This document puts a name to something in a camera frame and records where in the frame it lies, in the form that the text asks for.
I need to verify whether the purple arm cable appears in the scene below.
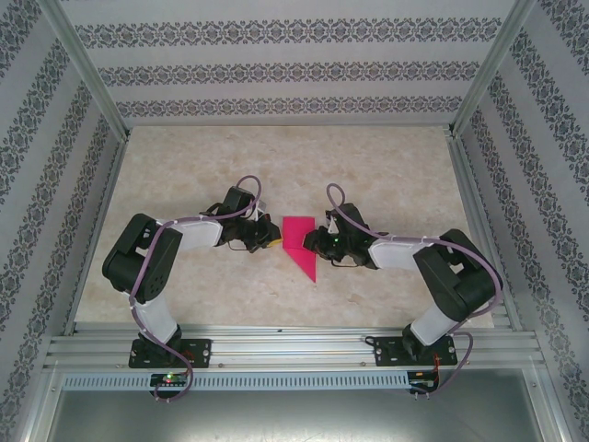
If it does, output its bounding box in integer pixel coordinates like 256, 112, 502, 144
128, 175, 264, 404
325, 182, 503, 400

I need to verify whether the grey metal sheet panel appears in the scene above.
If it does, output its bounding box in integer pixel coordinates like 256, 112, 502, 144
45, 389, 560, 442

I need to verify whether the aluminium frame post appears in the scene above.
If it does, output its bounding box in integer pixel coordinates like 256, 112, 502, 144
445, 0, 539, 137
39, 0, 132, 142

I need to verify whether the slotted grey cable duct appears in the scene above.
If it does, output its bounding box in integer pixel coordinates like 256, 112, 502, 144
62, 371, 410, 391

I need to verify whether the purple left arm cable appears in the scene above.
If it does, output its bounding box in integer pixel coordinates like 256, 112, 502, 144
128, 175, 264, 404

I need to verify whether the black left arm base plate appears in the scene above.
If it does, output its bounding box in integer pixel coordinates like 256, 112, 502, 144
128, 338, 214, 369

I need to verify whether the aluminium mounting rail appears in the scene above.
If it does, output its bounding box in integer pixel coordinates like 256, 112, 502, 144
43, 323, 547, 370

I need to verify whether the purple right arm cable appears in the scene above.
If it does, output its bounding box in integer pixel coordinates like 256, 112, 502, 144
325, 182, 503, 400

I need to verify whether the aluminium side rail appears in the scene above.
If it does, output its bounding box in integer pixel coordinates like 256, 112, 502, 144
446, 133, 525, 332
63, 136, 133, 336

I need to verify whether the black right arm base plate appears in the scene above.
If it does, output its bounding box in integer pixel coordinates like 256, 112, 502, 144
373, 335, 459, 368

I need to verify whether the pink paper sheet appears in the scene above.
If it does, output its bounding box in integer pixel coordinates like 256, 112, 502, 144
281, 215, 318, 284

